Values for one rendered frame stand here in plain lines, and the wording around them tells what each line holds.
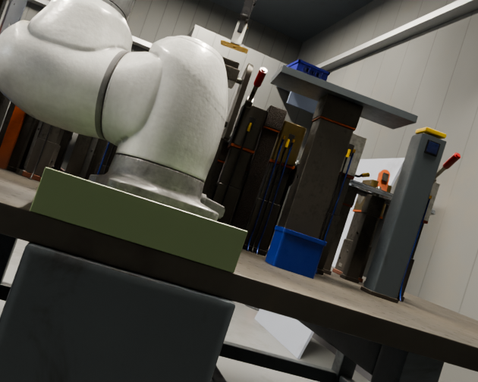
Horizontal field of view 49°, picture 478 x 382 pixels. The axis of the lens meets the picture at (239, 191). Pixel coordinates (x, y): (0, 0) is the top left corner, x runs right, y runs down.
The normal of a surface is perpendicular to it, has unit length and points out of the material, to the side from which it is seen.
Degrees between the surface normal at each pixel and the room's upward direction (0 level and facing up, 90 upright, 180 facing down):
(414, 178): 90
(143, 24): 90
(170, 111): 89
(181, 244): 90
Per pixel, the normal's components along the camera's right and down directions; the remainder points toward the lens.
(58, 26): 0.00, -0.32
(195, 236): 0.27, 0.04
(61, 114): -0.25, 0.71
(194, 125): 0.49, 0.08
